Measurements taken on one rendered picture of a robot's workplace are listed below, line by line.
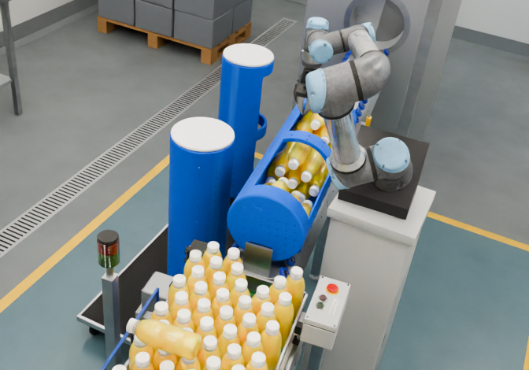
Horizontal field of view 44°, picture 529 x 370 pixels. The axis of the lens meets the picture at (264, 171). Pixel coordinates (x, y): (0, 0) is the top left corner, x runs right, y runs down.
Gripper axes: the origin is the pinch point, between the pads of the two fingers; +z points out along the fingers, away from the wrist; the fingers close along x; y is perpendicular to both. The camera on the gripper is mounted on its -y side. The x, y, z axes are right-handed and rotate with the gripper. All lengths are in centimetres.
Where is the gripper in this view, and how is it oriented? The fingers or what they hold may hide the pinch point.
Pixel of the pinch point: (303, 112)
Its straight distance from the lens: 243.0
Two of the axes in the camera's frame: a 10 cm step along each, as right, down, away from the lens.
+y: 3.2, -5.1, 8.0
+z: -1.0, 8.2, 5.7
